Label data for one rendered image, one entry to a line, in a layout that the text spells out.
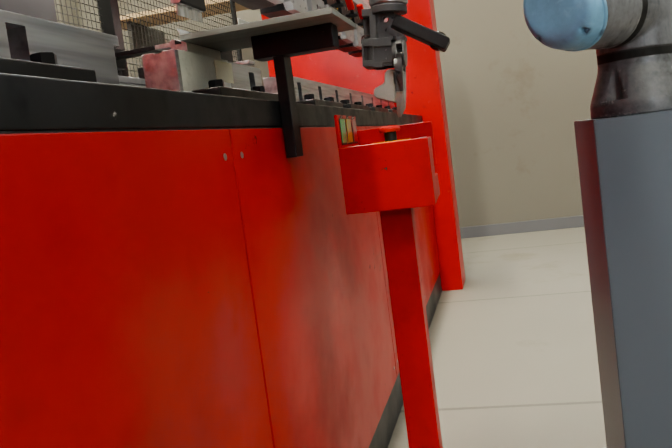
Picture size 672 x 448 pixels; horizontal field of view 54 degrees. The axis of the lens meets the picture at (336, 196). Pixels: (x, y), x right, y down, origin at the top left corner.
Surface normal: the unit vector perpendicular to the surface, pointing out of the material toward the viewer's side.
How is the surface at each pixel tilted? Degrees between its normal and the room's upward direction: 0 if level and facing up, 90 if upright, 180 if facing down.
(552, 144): 90
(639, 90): 73
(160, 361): 90
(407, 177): 90
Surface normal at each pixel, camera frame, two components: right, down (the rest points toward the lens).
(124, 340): 0.96, -0.11
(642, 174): -0.18, 0.10
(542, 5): -0.77, 0.28
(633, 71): -0.51, -0.18
